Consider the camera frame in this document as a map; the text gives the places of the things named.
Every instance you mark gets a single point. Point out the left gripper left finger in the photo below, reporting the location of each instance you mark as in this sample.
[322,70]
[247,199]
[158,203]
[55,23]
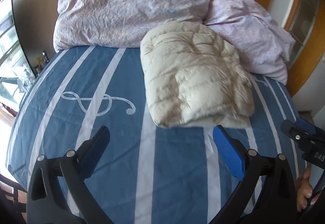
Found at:
[46,201]

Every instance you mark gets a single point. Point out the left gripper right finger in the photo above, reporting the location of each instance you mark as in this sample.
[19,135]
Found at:
[277,200]

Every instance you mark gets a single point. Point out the cream puffer down jacket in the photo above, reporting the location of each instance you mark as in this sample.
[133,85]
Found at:
[193,78]

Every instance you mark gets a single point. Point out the person's right hand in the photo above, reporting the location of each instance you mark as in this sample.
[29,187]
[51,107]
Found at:
[303,189]

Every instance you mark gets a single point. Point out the dark wooden chair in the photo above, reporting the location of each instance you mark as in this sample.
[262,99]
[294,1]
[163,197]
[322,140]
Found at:
[13,201]

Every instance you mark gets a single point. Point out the blue white striped bedsheet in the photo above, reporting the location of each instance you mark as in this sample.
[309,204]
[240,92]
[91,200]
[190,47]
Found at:
[147,174]

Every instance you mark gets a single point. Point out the pink floral pillow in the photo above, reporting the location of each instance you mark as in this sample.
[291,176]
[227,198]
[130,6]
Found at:
[264,47]

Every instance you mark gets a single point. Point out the cluttered glass side table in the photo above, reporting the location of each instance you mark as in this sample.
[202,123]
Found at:
[18,77]

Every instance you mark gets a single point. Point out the pink floral duvet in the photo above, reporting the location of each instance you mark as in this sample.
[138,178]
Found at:
[119,23]

